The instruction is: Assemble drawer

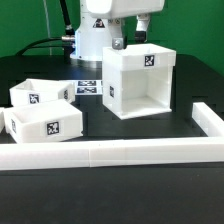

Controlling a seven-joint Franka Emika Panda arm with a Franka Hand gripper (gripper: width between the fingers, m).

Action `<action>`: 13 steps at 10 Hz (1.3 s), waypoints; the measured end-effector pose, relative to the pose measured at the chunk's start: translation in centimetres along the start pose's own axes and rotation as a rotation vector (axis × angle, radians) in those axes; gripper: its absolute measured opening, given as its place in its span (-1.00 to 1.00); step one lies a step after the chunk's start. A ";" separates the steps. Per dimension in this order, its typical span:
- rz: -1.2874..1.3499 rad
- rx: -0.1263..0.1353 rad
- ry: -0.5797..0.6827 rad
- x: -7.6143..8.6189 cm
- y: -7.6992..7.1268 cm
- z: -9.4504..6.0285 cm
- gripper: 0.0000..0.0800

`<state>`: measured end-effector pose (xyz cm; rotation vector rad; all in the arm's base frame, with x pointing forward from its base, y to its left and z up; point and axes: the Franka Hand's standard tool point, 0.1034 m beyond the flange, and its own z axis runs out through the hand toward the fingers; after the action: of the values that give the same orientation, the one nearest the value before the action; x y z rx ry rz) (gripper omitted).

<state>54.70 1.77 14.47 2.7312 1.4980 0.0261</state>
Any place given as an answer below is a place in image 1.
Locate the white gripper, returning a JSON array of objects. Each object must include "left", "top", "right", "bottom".
[{"left": 86, "top": 0, "right": 165, "bottom": 50}]

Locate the white drawer cabinet housing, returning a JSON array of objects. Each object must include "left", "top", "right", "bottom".
[{"left": 102, "top": 44, "right": 176, "bottom": 120}]

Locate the white front drawer box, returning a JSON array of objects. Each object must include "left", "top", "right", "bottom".
[{"left": 4, "top": 100, "right": 83, "bottom": 143}]

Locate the white drawer box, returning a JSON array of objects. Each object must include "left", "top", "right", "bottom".
[
  {"left": 9, "top": 79, "right": 75, "bottom": 106},
  {"left": 4, "top": 100, "right": 83, "bottom": 143}
]

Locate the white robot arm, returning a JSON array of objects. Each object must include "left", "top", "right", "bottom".
[{"left": 70, "top": 0, "right": 165, "bottom": 68}]

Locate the white rear drawer box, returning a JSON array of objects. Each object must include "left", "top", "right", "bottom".
[{"left": 9, "top": 79, "right": 75, "bottom": 106}]

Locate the fiducial marker sheet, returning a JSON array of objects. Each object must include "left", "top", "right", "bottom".
[{"left": 71, "top": 80, "right": 103, "bottom": 95}]

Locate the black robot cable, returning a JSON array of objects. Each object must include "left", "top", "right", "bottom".
[{"left": 14, "top": 0, "right": 77, "bottom": 56}]

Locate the thin grey cable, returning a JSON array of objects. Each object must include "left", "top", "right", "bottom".
[{"left": 43, "top": 0, "right": 54, "bottom": 56}]

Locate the white right fence rail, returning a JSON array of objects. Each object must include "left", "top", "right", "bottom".
[{"left": 192, "top": 102, "right": 224, "bottom": 137}]

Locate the white fence rail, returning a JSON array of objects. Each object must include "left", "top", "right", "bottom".
[
  {"left": 0, "top": 107, "right": 5, "bottom": 133},
  {"left": 0, "top": 137, "right": 224, "bottom": 171},
  {"left": 192, "top": 102, "right": 224, "bottom": 137}
]

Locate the white front fence rail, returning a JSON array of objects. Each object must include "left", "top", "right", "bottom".
[{"left": 0, "top": 137, "right": 224, "bottom": 171}]

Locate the white left fence rail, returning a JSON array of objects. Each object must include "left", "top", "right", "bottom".
[{"left": 0, "top": 107, "right": 5, "bottom": 133}]

